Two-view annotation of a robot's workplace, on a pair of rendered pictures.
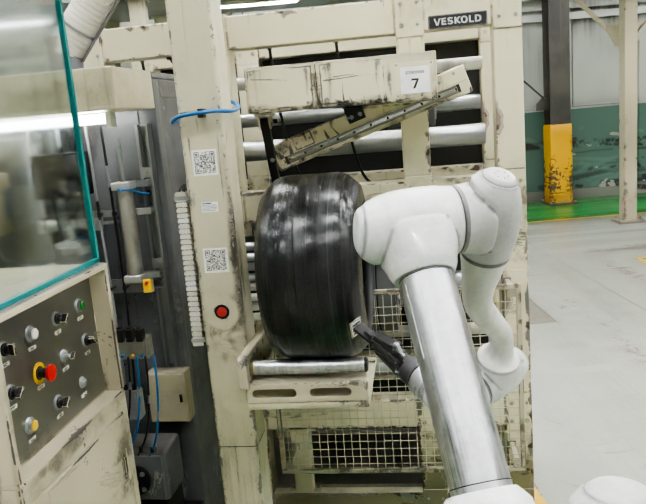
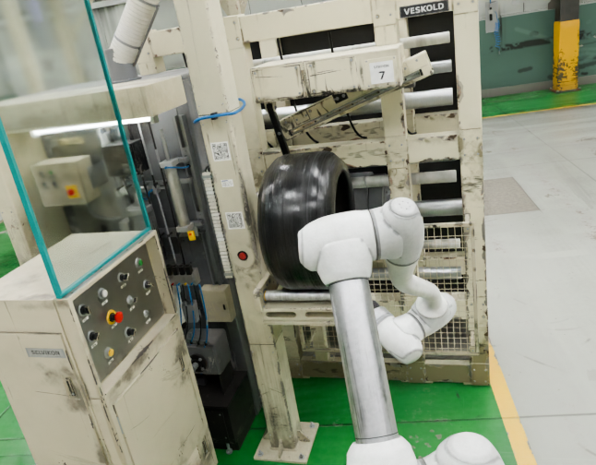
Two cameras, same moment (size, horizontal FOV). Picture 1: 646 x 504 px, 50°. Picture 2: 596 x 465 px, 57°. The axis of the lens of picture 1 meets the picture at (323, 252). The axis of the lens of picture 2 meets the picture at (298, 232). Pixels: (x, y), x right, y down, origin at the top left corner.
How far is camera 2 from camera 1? 44 cm
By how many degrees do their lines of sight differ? 14
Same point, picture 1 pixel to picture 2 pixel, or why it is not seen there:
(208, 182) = (224, 165)
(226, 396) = (251, 312)
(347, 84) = (328, 77)
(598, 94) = not seen: outside the picture
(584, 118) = (592, 12)
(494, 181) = (398, 212)
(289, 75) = (284, 73)
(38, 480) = (114, 389)
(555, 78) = not seen: outside the picture
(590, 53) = not seen: outside the picture
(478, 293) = (399, 279)
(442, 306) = (354, 309)
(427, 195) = (347, 223)
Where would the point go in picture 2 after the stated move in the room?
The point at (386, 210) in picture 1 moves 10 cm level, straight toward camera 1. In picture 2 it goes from (315, 237) to (308, 255)
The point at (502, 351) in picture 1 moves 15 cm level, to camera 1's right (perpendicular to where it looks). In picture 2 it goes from (431, 304) to (480, 300)
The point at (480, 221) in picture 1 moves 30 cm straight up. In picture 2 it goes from (387, 242) to (375, 119)
